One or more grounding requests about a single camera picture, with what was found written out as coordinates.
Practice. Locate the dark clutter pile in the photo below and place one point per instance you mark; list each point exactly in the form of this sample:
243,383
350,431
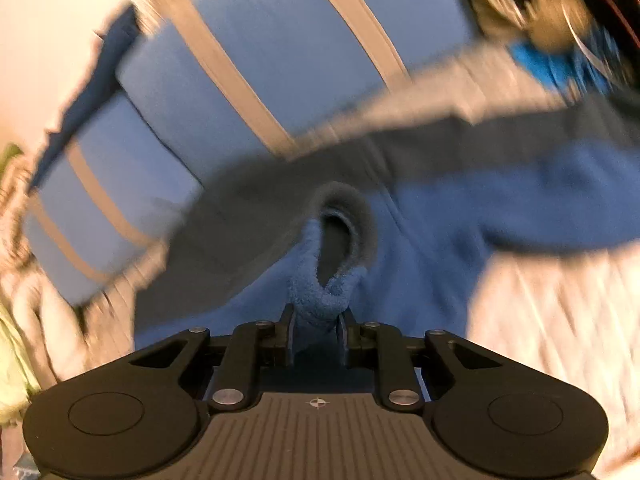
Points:
552,26

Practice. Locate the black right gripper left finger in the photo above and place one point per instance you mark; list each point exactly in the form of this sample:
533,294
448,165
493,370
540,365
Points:
251,348

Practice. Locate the white puffy comforter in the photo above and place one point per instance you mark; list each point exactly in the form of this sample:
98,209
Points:
62,341

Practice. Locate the dark blue folded garment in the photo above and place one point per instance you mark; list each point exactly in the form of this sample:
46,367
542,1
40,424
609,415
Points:
100,86

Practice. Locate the left blue striped pillow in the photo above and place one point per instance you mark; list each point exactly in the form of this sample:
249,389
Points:
112,194

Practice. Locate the light green blanket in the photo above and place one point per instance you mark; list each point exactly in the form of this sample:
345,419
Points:
18,379

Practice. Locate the blue fleece zip jacket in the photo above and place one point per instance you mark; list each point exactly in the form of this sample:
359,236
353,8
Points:
396,226

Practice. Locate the blue striped pillow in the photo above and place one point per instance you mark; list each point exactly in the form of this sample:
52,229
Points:
226,79
112,194

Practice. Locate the right blue striped pillow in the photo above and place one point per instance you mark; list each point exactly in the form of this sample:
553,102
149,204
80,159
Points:
226,79

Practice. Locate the bright blue yarn tassel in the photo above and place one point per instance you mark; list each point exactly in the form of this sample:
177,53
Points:
594,65

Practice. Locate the grey quilted bedspread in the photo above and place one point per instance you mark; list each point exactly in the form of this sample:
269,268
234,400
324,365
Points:
576,318

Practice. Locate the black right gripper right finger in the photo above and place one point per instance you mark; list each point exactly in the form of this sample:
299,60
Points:
382,349

